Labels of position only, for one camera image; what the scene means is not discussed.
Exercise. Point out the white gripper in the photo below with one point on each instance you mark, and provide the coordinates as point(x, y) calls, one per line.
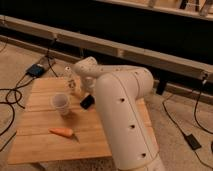
point(87, 84)

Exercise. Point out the black eraser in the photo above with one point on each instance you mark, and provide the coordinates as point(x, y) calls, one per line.
point(87, 102)

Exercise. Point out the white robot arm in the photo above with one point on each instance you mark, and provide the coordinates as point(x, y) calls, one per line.
point(116, 89)

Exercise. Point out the small clear bottle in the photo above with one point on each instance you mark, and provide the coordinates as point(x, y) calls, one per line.
point(72, 80)

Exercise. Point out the translucent plastic cup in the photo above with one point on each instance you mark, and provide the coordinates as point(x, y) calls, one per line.
point(60, 102)

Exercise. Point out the black power adapter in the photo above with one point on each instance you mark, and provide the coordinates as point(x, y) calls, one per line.
point(35, 71)

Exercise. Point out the orange carrot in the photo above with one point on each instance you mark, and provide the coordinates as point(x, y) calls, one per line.
point(65, 132)

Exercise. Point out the wooden table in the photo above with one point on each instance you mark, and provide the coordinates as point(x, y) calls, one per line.
point(45, 135)

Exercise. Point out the black power brick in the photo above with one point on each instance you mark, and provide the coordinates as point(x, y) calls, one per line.
point(192, 142)

